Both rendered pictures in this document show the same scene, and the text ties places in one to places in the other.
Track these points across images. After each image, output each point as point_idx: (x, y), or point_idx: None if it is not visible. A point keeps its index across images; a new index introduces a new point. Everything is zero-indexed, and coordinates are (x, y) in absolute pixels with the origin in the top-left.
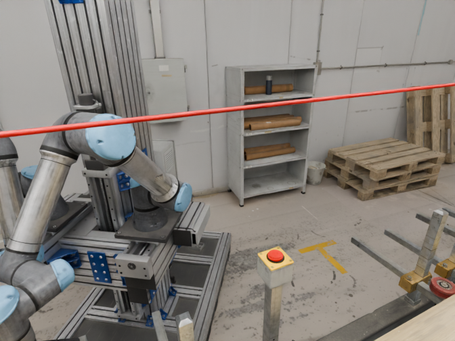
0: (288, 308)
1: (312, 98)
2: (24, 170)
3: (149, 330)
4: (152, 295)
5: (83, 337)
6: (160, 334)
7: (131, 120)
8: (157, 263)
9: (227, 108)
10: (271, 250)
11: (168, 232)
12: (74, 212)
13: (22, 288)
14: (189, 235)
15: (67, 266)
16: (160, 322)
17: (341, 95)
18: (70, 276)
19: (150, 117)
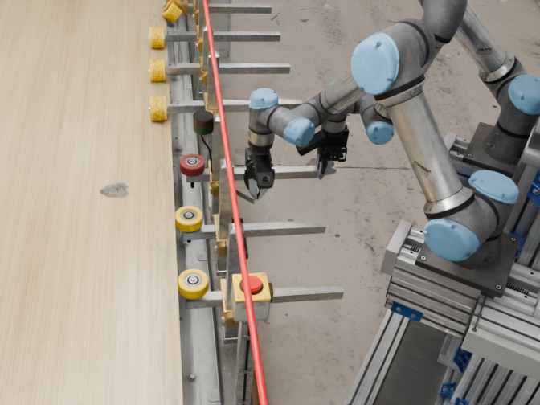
0: None
1: (220, 111)
2: (522, 76)
3: (436, 391)
4: (394, 308)
5: (323, 225)
6: (306, 289)
7: (205, 15)
8: (407, 278)
9: (211, 54)
10: (259, 280)
11: (434, 266)
12: (506, 170)
13: (276, 108)
14: (468, 323)
15: (298, 129)
16: (324, 290)
17: (223, 139)
18: (292, 137)
19: (206, 21)
